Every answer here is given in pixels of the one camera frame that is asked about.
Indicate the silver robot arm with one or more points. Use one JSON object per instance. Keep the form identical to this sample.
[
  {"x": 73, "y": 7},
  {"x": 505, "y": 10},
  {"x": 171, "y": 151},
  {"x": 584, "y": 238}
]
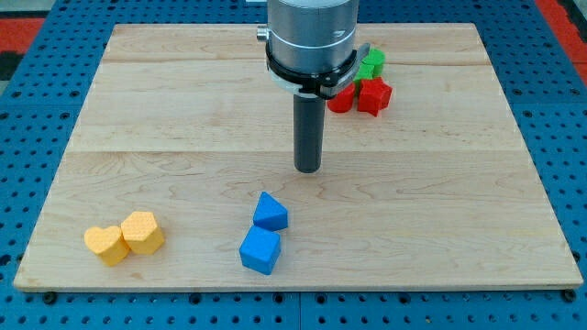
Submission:
[{"x": 310, "y": 36}]

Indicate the red star block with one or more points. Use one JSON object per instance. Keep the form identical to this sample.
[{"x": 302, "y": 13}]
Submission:
[{"x": 375, "y": 95}]

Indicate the blue triangle block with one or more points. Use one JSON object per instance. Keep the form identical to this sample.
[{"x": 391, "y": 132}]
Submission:
[{"x": 270, "y": 214}]

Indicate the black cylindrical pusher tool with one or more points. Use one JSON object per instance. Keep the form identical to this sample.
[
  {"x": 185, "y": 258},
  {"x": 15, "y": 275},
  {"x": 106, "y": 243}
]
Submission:
[{"x": 308, "y": 130}]

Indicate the red cylinder block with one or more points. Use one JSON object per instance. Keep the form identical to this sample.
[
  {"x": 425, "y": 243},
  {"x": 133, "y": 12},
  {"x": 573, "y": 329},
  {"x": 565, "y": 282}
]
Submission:
[{"x": 343, "y": 101}]

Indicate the blue cube block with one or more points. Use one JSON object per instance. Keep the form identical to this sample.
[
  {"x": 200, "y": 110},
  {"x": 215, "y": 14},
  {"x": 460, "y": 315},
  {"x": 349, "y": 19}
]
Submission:
[{"x": 260, "y": 250}]

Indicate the wooden board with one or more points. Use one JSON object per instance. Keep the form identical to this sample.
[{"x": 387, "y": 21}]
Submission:
[{"x": 437, "y": 193}]

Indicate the green square block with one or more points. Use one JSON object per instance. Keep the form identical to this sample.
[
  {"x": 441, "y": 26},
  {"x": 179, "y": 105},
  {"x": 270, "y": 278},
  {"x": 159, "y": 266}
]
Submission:
[{"x": 365, "y": 72}]

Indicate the green round block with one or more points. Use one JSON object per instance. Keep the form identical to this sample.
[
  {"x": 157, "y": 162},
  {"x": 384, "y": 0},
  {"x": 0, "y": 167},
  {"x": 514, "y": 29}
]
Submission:
[{"x": 375, "y": 61}]

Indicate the yellow hexagon block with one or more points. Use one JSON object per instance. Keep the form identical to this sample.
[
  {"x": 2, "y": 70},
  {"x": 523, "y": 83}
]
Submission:
[{"x": 142, "y": 233}]

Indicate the yellow heart block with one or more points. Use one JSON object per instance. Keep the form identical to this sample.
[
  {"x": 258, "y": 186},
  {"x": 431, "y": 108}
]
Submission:
[{"x": 108, "y": 244}]

